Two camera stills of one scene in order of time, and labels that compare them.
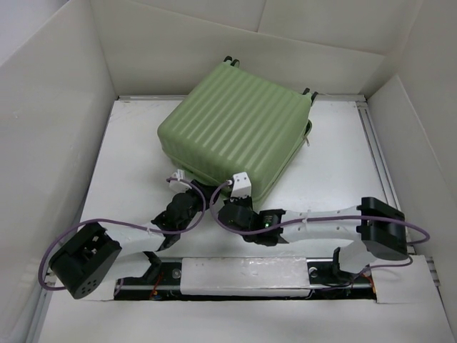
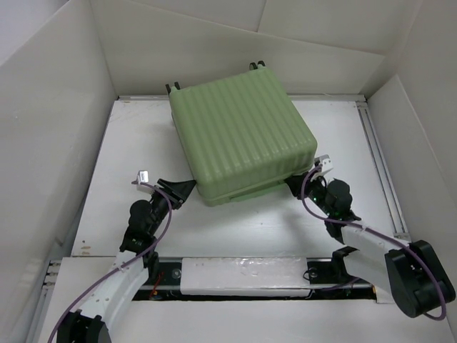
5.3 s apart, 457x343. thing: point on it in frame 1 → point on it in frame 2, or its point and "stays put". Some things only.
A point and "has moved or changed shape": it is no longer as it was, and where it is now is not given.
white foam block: x=245 y=276 stays put
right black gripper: x=237 y=200 → x=294 y=182
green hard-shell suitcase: x=238 y=121 has moved or changed shape
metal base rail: x=133 y=281 stays put
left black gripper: x=196 y=191 → x=178 y=191
